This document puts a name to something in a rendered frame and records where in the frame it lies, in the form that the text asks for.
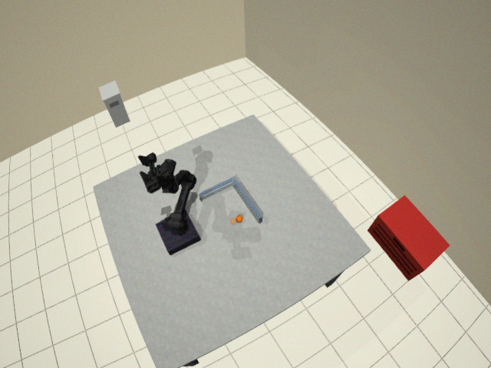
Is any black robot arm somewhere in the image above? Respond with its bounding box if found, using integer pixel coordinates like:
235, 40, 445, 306
157, 159, 196, 236

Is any clear low corner wall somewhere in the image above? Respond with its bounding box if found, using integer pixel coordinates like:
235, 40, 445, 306
199, 177, 262, 224

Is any low clear l-shaped glass wall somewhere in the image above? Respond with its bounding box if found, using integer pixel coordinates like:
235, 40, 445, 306
201, 181, 259, 223

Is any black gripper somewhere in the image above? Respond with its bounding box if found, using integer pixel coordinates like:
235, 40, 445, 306
138, 153, 166, 193

